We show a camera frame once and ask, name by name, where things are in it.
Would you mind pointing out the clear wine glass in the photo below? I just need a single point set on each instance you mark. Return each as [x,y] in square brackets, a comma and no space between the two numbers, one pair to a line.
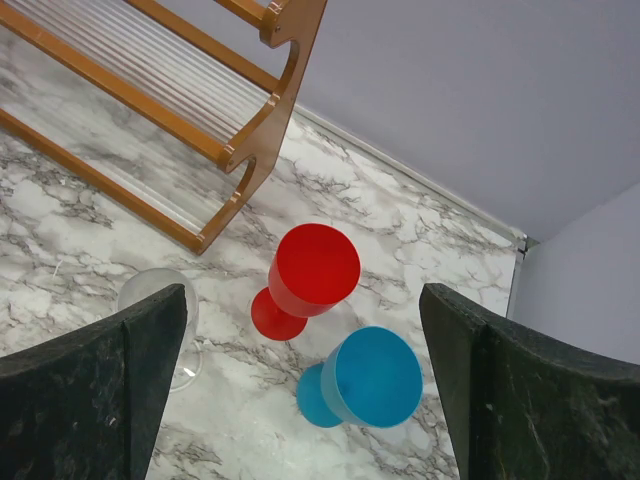
[144,283]

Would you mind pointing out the blue plastic wine glass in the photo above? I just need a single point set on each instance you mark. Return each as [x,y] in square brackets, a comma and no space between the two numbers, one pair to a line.
[372,379]

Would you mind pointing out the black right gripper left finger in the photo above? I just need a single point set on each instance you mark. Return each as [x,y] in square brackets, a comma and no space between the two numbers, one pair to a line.
[88,404]

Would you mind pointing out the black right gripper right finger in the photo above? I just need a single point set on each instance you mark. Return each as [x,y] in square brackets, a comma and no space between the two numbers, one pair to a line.
[522,405]

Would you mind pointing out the wooden wine glass rack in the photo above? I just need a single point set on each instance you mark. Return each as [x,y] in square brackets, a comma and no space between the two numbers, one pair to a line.
[157,114]

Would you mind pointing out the red plastic wine glass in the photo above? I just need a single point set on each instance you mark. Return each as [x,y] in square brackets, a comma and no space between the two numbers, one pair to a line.
[314,268]

